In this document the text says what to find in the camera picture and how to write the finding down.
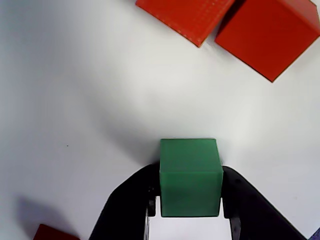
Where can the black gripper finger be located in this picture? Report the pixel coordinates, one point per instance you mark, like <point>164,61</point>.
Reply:
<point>255,217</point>
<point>125,212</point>

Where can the green cube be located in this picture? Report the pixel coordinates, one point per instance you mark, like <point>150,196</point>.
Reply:
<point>191,180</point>

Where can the blue woven table cloth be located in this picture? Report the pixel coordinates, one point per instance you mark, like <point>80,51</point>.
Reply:
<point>317,238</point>

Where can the red cube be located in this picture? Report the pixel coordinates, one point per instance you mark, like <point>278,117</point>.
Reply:
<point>267,37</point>
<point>190,17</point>
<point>52,233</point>

